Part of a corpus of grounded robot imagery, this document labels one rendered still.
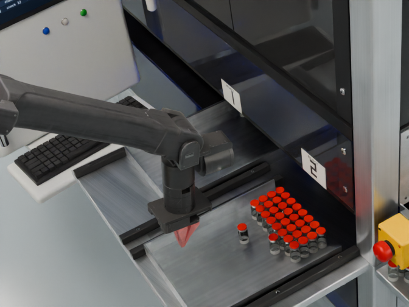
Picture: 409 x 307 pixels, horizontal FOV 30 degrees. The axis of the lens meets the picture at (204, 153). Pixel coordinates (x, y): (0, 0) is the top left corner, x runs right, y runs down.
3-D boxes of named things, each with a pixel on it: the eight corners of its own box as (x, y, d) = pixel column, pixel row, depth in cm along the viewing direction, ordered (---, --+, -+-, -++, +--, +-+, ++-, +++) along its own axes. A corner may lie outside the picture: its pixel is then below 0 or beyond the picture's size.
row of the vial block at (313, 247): (274, 203, 175) (272, 189, 172) (320, 250, 163) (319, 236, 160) (266, 208, 175) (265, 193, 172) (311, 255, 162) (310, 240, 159)
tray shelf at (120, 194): (230, 102, 211) (229, 96, 210) (398, 252, 162) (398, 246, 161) (72, 175, 197) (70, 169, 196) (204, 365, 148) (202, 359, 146)
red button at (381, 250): (385, 247, 149) (386, 232, 146) (399, 259, 146) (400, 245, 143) (370, 255, 147) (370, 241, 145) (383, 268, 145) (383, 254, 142)
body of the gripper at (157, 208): (213, 212, 138) (213, 180, 134) (163, 232, 134) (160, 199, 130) (196, 193, 142) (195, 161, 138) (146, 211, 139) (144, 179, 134)
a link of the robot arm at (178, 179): (154, 149, 131) (170, 166, 127) (190, 137, 134) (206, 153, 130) (157, 181, 135) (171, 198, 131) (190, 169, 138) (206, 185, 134)
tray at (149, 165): (238, 104, 207) (237, 94, 205) (293, 153, 188) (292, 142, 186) (126, 156, 197) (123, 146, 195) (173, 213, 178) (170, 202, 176)
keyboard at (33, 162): (131, 98, 230) (129, 91, 228) (157, 117, 220) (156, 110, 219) (14, 163, 214) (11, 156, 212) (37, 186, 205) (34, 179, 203)
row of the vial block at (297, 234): (266, 208, 175) (264, 193, 172) (311, 255, 162) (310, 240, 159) (258, 212, 174) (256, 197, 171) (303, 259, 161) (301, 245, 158)
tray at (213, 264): (274, 189, 179) (273, 178, 177) (342, 257, 161) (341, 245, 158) (146, 254, 169) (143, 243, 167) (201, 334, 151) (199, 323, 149)
